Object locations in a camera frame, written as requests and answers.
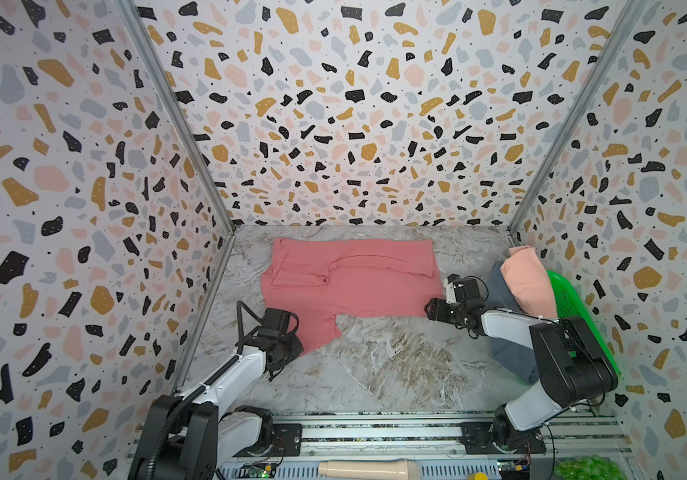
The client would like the left aluminium corner post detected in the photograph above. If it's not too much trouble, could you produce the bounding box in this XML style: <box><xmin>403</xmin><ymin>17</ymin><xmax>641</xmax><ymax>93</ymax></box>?
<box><xmin>113</xmin><ymin>0</ymin><xmax>236</xmax><ymax>236</ymax></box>

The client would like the right aluminium corner post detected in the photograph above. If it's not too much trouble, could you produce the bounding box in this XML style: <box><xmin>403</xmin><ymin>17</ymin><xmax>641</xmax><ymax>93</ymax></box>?
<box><xmin>507</xmin><ymin>0</ymin><xmax>647</xmax><ymax>246</ymax></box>

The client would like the grey blue t-shirt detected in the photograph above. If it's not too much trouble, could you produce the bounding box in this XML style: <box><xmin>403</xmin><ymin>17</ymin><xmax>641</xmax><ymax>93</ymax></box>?
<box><xmin>487</xmin><ymin>260</ymin><xmax>539</xmax><ymax>385</ymax></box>

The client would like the aluminium corner post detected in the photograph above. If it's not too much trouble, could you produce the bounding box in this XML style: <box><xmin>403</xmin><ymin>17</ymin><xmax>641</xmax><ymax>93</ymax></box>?
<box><xmin>507</xmin><ymin>0</ymin><xmax>647</xmax><ymax>246</ymax></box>
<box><xmin>113</xmin><ymin>0</ymin><xmax>236</xmax><ymax>236</ymax></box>

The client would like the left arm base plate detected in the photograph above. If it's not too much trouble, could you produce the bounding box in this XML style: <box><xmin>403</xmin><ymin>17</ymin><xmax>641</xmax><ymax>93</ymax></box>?
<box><xmin>218</xmin><ymin>423</ymin><xmax>303</xmax><ymax>460</ymax></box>

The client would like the beige cylindrical handle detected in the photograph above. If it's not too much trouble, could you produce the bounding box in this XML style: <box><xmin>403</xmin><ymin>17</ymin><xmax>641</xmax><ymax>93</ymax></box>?
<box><xmin>318</xmin><ymin>460</ymin><xmax>421</xmax><ymax>480</ymax></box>

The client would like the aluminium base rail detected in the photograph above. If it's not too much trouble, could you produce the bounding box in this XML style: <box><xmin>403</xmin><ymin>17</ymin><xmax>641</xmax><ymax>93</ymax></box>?
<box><xmin>220</xmin><ymin>410</ymin><xmax>643</xmax><ymax>479</ymax></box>

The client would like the left electronics board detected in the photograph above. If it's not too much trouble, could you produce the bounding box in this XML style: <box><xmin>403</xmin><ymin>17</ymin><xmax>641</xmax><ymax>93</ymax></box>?
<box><xmin>234</xmin><ymin>462</ymin><xmax>278</xmax><ymax>479</ymax></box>

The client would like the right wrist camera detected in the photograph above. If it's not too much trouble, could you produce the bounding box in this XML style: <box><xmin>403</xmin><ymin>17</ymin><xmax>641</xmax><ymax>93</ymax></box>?
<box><xmin>445</xmin><ymin>278</ymin><xmax>457</xmax><ymax>304</ymax></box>

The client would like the right electronics board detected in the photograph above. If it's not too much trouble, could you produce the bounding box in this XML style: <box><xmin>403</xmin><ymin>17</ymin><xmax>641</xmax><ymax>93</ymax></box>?
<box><xmin>497</xmin><ymin>460</ymin><xmax>531</xmax><ymax>480</ymax></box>

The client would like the small yellow object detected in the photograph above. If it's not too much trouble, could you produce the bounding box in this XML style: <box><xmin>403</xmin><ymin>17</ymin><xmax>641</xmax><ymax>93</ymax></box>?
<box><xmin>467</xmin><ymin>472</ymin><xmax>489</xmax><ymax>480</ymax></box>

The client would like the red pink t-shirt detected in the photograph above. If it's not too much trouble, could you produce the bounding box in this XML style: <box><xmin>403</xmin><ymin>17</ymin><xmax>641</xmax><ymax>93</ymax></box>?
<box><xmin>260</xmin><ymin>238</ymin><xmax>445</xmax><ymax>353</ymax></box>

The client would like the light peach t-shirt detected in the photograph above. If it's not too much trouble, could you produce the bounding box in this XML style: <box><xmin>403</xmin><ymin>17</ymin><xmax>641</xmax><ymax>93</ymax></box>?
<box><xmin>501</xmin><ymin>246</ymin><xmax>557</xmax><ymax>319</ymax></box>

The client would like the green plastic laundry basket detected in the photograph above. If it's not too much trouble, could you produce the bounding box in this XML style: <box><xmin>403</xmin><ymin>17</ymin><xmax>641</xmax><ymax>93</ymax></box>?
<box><xmin>543</xmin><ymin>269</ymin><xmax>621</xmax><ymax>376</ymax></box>

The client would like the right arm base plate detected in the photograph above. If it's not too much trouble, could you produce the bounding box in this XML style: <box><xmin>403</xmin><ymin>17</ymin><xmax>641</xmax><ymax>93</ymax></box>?
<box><xmin>459</xmin><ymin>421</ymin><xmax>547</xmax><ymax>455</ymax></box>

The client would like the electronics board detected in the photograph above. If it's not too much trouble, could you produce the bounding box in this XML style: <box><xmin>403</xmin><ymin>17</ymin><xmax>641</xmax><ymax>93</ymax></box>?
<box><xmin>497</xmin><ymin>460</ymin><xmax>531</xmax><ymax>480</ymax></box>
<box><xmin>234</xmin><ymin>462</ymin><xmax>278</xmax><ymax>479</ymax></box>

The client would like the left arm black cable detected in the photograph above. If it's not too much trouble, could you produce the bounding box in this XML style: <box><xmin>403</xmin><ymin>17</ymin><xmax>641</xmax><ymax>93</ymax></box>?
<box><xmin>141</xmin><ymin>299</ymin><xmax>296</xmax><ymax>480</ymax></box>

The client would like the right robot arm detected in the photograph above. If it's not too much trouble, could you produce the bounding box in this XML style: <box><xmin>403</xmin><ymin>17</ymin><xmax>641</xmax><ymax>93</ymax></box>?
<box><xmin>425</xmin><ymin>275</ymin><xmax>619</xmax><ymax>453</ymax></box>

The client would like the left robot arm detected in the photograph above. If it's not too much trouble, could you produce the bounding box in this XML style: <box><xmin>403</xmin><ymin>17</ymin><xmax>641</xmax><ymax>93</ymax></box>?
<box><xmin>127</xmin><ymin>301</ymin><xmax>303</xmax><ymax>479</ymax></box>

